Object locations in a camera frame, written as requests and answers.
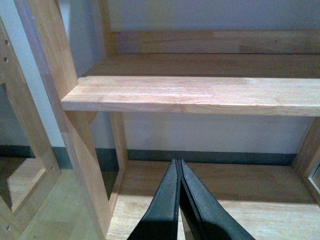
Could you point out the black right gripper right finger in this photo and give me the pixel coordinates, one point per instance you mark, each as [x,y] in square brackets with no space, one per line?
[205,216]

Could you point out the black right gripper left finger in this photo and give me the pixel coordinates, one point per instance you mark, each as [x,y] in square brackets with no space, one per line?
[160,221]

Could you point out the wooden shelf unit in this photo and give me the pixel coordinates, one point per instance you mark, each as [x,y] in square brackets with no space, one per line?
[223,72]

